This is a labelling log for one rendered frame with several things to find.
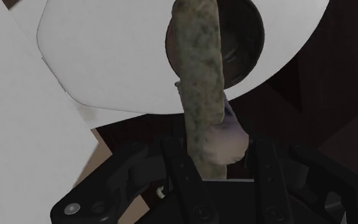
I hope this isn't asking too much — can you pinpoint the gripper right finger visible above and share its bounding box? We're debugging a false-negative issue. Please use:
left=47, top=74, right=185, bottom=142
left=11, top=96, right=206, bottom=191
left=246, top=136, right=358, bottom=224

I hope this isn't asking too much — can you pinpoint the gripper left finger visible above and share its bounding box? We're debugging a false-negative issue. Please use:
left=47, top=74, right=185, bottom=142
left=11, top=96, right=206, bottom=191
left=50, top=136, right=220, bottom=224

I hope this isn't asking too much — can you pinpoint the mottled green stick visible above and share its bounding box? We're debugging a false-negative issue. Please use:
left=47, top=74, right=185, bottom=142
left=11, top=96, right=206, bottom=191
left=170, top=0, right=250, bottom=181

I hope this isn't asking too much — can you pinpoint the white toilet paper roll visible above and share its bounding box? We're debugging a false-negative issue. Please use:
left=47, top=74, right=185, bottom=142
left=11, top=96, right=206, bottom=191
left=36, top=0, right=331, bottom=115

